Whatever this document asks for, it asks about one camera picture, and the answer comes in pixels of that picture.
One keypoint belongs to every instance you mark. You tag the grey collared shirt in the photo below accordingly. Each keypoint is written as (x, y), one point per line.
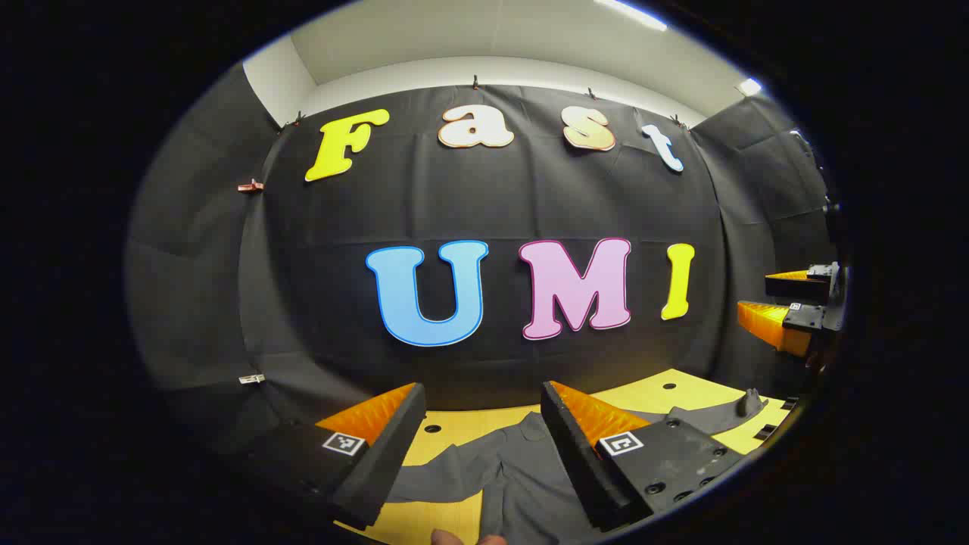
(522, 484)

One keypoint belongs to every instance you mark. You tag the small ceiling light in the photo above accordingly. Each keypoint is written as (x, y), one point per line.
(749, 87)

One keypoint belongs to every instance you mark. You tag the small white clip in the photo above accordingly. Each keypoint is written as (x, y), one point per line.
(251, 378)

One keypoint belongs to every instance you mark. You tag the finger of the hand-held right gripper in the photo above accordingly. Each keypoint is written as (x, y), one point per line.
(787, 288)
(806, 318)

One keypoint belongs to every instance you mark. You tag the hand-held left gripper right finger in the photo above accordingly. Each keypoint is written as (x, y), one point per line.
(575, 462)

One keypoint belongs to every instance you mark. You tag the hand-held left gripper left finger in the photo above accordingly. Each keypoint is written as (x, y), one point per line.
(386, 462)

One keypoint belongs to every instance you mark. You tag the black backdrop cloth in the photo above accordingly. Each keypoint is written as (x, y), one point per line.
(606, 197)

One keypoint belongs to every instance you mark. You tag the black table edge bracket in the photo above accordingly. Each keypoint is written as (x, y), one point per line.
(789, 403)
(764, 432)

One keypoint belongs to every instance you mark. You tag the long ceiling light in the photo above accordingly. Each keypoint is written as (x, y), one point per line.
(632, 14)

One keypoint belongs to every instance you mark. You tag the small red clip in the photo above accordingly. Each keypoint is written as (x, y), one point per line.
(250, 186)

